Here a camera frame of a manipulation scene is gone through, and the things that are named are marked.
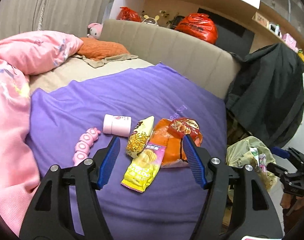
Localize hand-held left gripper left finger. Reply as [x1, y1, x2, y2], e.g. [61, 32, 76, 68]
[19, 136, 121, 240]

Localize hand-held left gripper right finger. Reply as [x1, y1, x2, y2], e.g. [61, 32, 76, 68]
[182, 134, 283, 240]

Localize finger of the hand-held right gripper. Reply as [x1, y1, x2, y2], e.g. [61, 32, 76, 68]
[270, 146, 298, 161]
[267, 163, 296, 180]

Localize orange snack packet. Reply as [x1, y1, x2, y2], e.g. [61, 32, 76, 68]
[152, 118, 203, 168]

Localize yellow chip packet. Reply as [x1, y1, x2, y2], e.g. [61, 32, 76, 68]
[121, 142, 166, 193]

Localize red snack packet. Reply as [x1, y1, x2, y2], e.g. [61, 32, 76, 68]
[168, 117, 201, 139]

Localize yellow-green trash bag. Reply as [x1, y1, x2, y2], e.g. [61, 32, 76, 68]
[226, 136, 277, 193]

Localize yellow noodle snack packet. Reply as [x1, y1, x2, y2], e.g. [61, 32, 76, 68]
[126, 116, 155, 158]

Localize person's right forearm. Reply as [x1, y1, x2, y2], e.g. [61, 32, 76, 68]
[283, 200, 304, 239]

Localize person's right hand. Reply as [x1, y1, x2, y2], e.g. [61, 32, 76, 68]
[280, 192, 304, 217]

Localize pink caterpillar toy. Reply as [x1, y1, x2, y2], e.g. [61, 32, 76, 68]
[73, 128, 101, 167]

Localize pink jar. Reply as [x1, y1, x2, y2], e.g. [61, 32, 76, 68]
[103, 114, 132, 137]

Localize black jacket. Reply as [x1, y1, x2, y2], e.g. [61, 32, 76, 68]
[224, 42, 304, 148]

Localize purple blanket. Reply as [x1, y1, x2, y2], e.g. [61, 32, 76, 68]
[26, 63, 227, 240]

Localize beige bed sheet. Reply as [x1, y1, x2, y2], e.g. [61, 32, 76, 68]
[29, 56, 156, 94]

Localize beige crumpled cloth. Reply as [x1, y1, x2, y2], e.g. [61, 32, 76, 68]
[82, 54, 139, 68]

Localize pink quilt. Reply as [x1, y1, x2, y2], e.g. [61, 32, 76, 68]
[0, 30, 84, 237]

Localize beige padded headboard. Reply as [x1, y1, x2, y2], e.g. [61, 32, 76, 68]
[99, 19, 242, 99]

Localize pink box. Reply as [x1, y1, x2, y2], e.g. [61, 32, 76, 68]
[282, 33, 298, 49]

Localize orange pillow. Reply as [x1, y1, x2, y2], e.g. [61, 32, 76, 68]
[77, 37, 130, 60]

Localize pink plush toy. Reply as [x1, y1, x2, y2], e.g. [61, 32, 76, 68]
[86, 22, 103, 40]

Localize large red plastic bag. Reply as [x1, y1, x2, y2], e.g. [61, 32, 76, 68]
[174, 13, 218, 45]

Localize dark potted plant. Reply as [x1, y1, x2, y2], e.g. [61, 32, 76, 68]
[166, 15, 185, 29]

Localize white rabbit toy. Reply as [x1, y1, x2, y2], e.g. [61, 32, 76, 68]
[141, 15, 160, 27]

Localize small red plastic bag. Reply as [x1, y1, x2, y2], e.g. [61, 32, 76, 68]
[116, 7, 142, 22]

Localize grey curtain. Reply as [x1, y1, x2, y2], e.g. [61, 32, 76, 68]
[0, 0, 122, 43]

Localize wooden wall shelf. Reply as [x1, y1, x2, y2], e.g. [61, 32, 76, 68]
[252, 1, 304, 63]

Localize black wall panel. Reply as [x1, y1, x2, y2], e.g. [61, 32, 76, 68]
[197, 8, 255, 58]

